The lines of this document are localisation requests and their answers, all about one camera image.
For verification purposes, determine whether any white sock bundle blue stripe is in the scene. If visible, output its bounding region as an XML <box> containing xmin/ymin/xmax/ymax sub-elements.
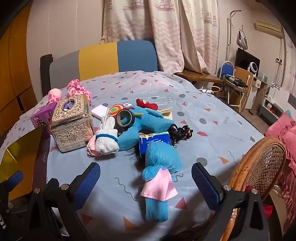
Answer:
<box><xmin>95</xmin><ymin>116</ymin><xmax>120</xmax><ymax>155</ymax></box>

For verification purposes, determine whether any patterned tablecloth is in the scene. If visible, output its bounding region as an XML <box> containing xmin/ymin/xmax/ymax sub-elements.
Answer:
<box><xmin>0</xmin><ymin>70</ymin><xmax>265</xmax><ymax>241</ymax></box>

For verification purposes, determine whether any white desk fan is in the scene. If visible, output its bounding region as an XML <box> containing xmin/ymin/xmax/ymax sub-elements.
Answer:
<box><xmin>246</xmin><ymin>62</ymin><xmax>260</xmax><ymax>76</ymax></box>

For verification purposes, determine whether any silver ornate tissue box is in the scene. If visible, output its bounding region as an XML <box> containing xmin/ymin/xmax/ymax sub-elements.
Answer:
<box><xmin>49</xmin><ymin>95</ymin><xmax>94</xmax><ymax>153</ymax></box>

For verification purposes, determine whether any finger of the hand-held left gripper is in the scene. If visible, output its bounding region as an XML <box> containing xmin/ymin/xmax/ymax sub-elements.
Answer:
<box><xmin>0</xmin><ymin>171</ymin><xmax>23</xmax><ymax>204</ymax></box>

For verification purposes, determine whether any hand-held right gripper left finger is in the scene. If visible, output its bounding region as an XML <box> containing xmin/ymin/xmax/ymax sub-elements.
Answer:
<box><xmin>16</xmin><ymin>162</ymin><xmax>101</xmax><ymax>241</ymax></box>

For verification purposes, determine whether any white garment steamer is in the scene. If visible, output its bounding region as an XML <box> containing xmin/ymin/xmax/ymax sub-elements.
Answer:
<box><xmin>228</xmin><ymin>10</ymin><xmax>249</xmax><ymax>63</ymax></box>

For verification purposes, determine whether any wooden side table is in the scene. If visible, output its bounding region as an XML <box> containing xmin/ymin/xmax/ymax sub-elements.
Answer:
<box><xmin>173</xmin><ymin>70</ymin><xmax>224</xmax><ymax>84</ymax></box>

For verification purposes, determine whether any pink quilt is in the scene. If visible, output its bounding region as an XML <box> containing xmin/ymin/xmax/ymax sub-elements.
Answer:
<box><xmin>264</xmin><ymin>113</ymin><xmax>296</xmax><ymax>224</ymax></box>

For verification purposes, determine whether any purple cardboard box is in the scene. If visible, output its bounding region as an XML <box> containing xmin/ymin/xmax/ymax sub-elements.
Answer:
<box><xmin>30</xmin><ymin>102</ymin><xmax>57</xmax><ymax>135</ymax></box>

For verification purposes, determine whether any large blue plush toy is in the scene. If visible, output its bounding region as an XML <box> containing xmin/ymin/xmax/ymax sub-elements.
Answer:
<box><xmin>109</xmin><ymin>103</ymin><xmax>175</xmax><ymax>151</ymax></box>

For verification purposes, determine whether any wooden folding chair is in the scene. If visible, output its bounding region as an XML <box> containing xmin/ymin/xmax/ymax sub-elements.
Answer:
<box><xmin>228</xmin><ymin>66</ymin><xmax>254</xmax><ymax>111</ymax></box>

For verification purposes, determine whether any small blue doll pink dress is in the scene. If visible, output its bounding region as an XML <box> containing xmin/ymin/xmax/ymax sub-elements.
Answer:
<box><xmin>140</xmin><ymin>141</ymin><xmax>183</xmax><ymax>223</ymax></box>

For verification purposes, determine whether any black handheld device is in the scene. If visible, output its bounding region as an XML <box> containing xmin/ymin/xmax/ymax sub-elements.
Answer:
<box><xmin>225</xmin><ymin>74</ymin><xmax>248</xmax><ymax>88</ymax></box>

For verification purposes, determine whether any pink sock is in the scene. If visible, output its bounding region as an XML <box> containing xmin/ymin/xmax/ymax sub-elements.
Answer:
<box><xmin>87</xmin><ymin>136</ymin><xmax>102</xmax><ymax>158</ymax></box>

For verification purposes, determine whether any black beaded hair wig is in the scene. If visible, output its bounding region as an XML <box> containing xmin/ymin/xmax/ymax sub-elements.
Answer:
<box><xmin>132</xmin><ymin>123</ymin><xmax>194</xmax><ymax>168</ymax></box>

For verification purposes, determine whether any black monitor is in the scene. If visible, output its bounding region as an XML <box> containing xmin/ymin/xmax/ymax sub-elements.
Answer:
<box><xmin>235</xmin><ymin>48</ymin><xmax>261</xmax><ymax>76</ymax></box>

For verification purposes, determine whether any grey tape roll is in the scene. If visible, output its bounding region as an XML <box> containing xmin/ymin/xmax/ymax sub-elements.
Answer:
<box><xmin>116</xmin><ymin>109</ymin><xmax>134</xmax><ymax>128</ymax></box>

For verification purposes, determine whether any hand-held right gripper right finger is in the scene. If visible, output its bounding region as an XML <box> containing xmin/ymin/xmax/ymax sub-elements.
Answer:
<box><xmin>159</xmin><ymin>162</ymin><xmax>271</xmax><ymax>241</ymax></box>

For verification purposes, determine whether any blue folding chair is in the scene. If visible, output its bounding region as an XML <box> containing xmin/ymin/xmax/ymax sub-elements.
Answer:
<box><xmin>220</xmin><ymin>60</ymin><xmax>235</xmax><ymax>78</ymax></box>

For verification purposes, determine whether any beige air conditioner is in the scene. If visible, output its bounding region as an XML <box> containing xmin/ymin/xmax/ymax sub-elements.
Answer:
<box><xmin>254</xmin><ymin>21</ymin><xmax>282</xmax><ymax>38</ymax></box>

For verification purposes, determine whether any red cloth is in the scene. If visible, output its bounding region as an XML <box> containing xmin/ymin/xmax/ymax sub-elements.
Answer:
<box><xmin>245</xmin><ymin>185</ymin><xmax>274</xmax><ymax>219</ymax></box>

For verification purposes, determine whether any rattan wicker chair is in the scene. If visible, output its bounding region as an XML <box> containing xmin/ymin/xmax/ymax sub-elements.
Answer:
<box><xmin>217</xmin><ymin>137</ymin><xmax>287</xmax><ymax>241</ymax></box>

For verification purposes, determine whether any pink patterned curtain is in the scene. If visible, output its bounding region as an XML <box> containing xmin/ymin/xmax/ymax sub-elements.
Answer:
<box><xmin>100</xmin><ymin>0</ymin><xmax>219</xmax><ymax>75</ymax></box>

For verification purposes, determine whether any pink spotted plush toy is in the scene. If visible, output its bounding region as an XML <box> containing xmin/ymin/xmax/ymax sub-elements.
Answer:
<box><xmin>48</xmin><ymin>79</ymin><xmax>92</xmax><ymax>104</ymax></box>

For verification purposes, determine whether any white small cabinet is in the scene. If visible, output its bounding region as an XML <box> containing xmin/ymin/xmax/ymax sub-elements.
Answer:
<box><xmin>245</xmin><ymin>76</ymin><xmax>269</xmax><ymax>110</ymax></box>

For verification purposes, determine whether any red strawberry plush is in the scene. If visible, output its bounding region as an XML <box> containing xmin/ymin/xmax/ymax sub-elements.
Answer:
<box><xmin>136</xmin><ymin>98</ymin><xmax>159</xmax><ymax>110</ymax></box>

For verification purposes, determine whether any low grey shelf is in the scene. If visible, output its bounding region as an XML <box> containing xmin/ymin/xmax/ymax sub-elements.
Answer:
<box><xmin>258</xmin><ymin>97</ymin><xmax>284</xmax><ymax>126</ymax></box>

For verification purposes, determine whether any white foam block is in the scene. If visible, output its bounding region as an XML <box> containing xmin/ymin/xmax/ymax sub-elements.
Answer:
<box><xmin>91</xmin><ymin>105</ymin><xmax>111</xmax><ymax>119</ymax></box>

